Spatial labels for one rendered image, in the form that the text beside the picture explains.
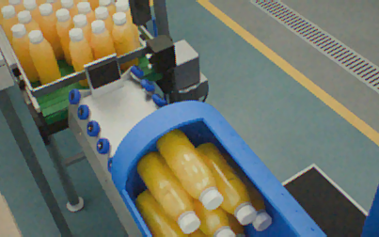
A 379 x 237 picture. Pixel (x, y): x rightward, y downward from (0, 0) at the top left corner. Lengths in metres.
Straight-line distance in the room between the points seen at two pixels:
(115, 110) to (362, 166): 1.43
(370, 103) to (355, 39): 0.55
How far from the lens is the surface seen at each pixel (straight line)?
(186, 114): 1.02
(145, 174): 1.07
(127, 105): 1.50
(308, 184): 2.26
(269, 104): 2.78
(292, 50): 3.14
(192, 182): 0.98
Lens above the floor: 1.96
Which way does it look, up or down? 46 degrees down
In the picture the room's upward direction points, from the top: 6 degrees counter-clockwise
